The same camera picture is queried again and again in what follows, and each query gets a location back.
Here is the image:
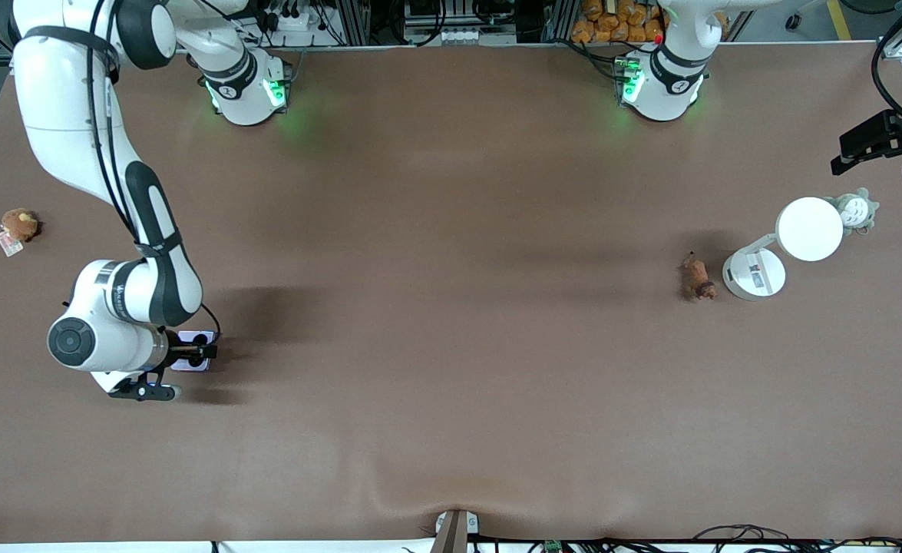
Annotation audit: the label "white power strip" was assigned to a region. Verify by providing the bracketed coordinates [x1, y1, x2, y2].
[255, 4, 330, 33]

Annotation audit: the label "white desk lamp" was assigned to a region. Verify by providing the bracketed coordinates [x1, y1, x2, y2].
[722, 197, 845, 301]

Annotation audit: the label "grey metal device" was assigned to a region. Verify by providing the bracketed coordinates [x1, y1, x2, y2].
[403, 0, 491, 45]

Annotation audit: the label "black cable bundle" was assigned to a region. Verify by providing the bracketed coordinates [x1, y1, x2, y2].
[692, 525, 902, 552]

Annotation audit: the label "brown lion statue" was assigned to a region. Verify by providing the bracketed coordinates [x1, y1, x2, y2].
[679, 252, 719, 301]

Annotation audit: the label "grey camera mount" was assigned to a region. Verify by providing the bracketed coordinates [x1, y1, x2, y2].
[431, 509, 480, 553]

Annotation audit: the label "brown plush toy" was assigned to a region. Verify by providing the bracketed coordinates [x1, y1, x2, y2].
[0, 208, 41, 257]

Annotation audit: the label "grey plush toy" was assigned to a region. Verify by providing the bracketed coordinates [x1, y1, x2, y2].
[827, 187, 881, 236]

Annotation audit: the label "orange snack bags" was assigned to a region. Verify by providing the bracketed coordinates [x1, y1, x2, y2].
[571, 0, 668, 44]

